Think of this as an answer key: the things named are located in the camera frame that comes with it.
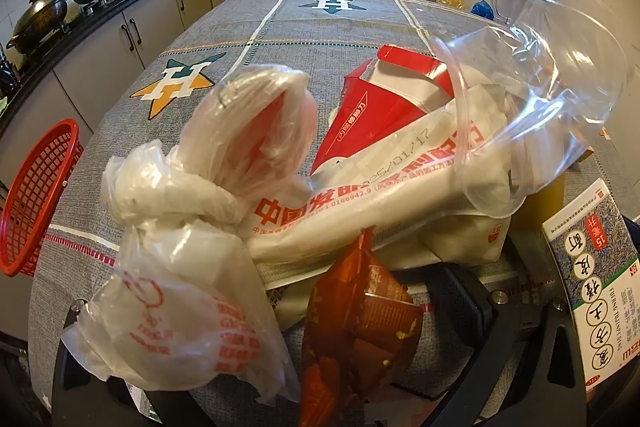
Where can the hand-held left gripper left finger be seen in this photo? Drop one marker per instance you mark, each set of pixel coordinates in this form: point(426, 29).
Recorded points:
point(62, 377)

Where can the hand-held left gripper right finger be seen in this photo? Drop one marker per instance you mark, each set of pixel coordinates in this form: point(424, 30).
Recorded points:
point(467, 302)

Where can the white pouch with red logo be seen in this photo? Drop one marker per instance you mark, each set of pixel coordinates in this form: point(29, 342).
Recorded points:
point(465, 242)

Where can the red snack wrapper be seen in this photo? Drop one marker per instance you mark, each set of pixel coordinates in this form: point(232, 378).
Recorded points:
point(360, 322)

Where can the orange box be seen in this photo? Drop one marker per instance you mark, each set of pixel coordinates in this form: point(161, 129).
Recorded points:
point(537, 202)

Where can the white medicine box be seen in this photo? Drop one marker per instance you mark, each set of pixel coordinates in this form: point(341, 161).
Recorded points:
point(600, 287)

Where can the long white red-lettered wrapper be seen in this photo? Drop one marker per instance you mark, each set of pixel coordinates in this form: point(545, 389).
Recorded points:
point(375, 202)

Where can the red print white plastic bag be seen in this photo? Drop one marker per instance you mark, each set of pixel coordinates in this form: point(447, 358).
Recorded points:
point(200, 332)

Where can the red plastic basket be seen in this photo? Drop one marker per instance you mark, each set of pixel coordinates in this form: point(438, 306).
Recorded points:
point(30, 207)

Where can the red paper carton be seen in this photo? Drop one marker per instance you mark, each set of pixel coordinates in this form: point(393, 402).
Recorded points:
point(380, 117)

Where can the knotted white plastic bag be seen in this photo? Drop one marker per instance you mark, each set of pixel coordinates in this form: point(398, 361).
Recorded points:
point(210, 142)

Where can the clear plastic jug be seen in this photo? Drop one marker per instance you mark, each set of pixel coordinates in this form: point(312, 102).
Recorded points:
point(565, 57)

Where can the blue plastic item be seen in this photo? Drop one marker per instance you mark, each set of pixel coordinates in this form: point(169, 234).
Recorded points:
point(482, 9)

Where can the grey star print tablecloth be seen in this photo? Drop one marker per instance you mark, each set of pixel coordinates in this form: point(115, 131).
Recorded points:
point(300, 37)

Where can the dark wok with lid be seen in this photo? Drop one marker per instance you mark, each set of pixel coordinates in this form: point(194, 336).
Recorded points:
point(42, 12)

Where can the gas stove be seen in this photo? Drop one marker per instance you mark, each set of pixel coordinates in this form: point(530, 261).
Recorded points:
point(95, 9)

